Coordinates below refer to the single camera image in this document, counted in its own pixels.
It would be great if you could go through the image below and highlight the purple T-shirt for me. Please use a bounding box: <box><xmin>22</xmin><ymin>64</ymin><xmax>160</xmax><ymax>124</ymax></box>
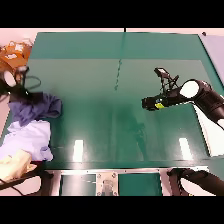
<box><xmin>7</xmin><ymin>92</ymin><xmax>64</xmax><ymax>127</ymax></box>

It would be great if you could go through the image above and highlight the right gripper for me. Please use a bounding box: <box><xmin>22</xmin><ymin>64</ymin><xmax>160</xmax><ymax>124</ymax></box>
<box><xmin>141</xmin><ymin>94</ymin><xmax>170</xmax><ymax>112</ymax></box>

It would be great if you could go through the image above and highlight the cream garment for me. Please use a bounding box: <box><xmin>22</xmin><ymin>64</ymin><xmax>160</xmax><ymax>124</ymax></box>
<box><xmin>0</xmin><ymin>149</ymin><xmax>38</xmax><ymax>183</ymax></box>

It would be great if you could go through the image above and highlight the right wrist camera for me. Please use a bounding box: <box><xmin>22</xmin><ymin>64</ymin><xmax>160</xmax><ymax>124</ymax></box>
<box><xmin>153</xmin><ymin>67</ymin><xmax>181</xmax><ymax>95</ymax></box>

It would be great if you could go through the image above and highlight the lavender garment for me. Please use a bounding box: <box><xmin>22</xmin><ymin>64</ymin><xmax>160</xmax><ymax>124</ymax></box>
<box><xmin>0</xmin><ymin>119</ymin><xmax>55</xmax><ymax>163</ymax></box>

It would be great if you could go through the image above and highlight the silver frame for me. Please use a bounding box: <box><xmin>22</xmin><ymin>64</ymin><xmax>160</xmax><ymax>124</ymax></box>
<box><xmin>44</xmin><ymin>167</ymin><xmax>211</xmax><ymax>197</ymax></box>

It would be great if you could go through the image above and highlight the black cable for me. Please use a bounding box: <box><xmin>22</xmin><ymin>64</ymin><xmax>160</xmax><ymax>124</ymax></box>
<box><xmin>22</xmin><ymin>75</ymin><xmax>43</xmax><ymax>92</ymax></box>

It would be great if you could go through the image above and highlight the brown paper bag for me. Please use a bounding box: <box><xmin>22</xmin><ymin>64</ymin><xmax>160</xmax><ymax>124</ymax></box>
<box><xmin>0</xmin><ymin>39</ymin><xmax>34</xmax><ymax>76</ymax></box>

